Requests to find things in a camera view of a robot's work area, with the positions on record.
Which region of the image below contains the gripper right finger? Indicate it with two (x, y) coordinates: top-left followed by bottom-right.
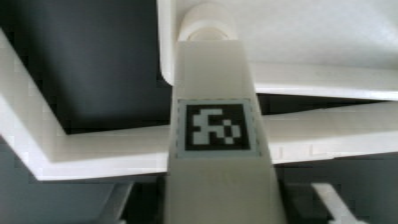
(311, 183), (369, 224)

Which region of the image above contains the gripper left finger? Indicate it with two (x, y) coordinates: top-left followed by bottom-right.
(88, 183), (133, 224)

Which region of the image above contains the white desk leg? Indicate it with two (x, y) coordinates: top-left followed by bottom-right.
(165, 3), (287, 224)

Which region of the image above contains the white desk top tray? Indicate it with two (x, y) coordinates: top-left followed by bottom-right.
(154, 0), (398, 101)

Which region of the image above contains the white front fence bar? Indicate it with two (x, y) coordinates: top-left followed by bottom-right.
(0, 31), (398, 181)

